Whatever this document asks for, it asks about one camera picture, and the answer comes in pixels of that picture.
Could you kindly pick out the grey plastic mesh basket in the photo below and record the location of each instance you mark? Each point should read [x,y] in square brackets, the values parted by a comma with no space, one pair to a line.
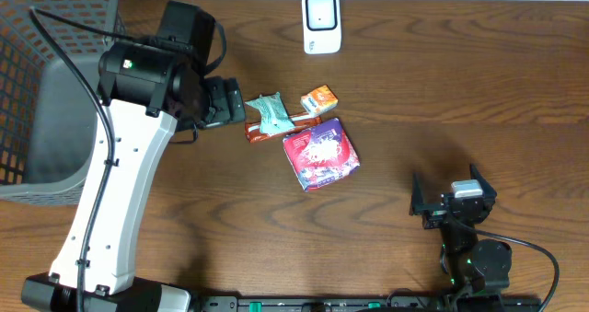
[48,122]

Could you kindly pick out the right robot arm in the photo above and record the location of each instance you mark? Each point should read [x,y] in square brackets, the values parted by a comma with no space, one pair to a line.
[478,268]

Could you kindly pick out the small orange box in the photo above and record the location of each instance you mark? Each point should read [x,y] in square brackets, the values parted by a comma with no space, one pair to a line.
[319,101]

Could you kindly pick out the red purple snack packet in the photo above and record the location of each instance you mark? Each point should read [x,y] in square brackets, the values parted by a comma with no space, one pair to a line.
[321,155]

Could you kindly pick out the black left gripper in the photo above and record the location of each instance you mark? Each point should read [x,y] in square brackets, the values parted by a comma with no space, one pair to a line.
[225,102]

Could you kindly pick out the teal snack wrapper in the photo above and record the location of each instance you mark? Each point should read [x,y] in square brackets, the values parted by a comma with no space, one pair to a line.
[274,117]

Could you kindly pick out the white barcode scanner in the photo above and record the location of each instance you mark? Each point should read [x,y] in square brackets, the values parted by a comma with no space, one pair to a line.
[321,26]

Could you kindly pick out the brown orange snack bar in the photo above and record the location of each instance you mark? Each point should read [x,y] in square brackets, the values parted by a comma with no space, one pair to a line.
[301,122]

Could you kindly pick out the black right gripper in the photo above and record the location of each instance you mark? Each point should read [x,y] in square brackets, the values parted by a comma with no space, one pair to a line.
[435,213]

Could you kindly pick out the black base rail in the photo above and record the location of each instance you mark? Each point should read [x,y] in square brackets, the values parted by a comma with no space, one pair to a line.
[401,302]

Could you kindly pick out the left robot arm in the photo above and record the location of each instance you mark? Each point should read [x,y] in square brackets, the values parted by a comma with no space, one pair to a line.
[149,88]

